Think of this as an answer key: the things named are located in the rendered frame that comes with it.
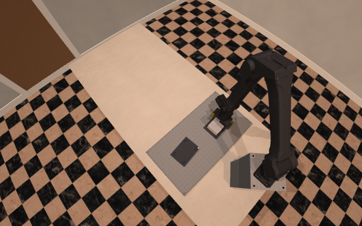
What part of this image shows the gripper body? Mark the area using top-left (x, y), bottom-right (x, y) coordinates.
top-left (213, 108), bottom-right (233, 129)

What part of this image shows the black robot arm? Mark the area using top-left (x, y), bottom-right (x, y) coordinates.
top-left (215, 49), bottom-right (298, 188)

